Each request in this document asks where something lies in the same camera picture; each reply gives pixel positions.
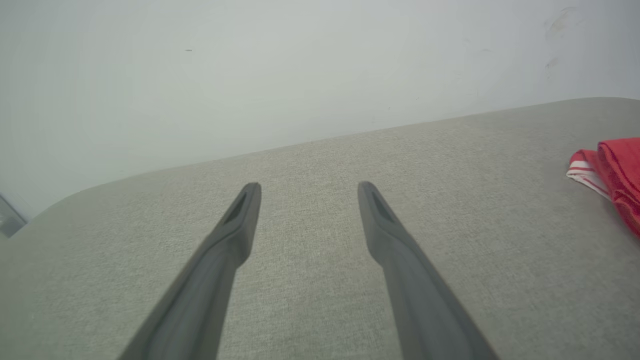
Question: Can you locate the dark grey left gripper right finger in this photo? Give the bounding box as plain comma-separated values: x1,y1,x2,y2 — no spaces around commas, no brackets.
357,181,501,360

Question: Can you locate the grey metal frame post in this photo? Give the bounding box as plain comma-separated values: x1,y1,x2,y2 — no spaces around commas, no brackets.
0,194,27,239

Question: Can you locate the red basketball jersey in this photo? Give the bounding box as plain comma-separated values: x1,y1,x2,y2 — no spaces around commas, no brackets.
566,137,640,240

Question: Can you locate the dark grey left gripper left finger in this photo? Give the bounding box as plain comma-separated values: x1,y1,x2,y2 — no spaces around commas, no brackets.
117,182,262,360

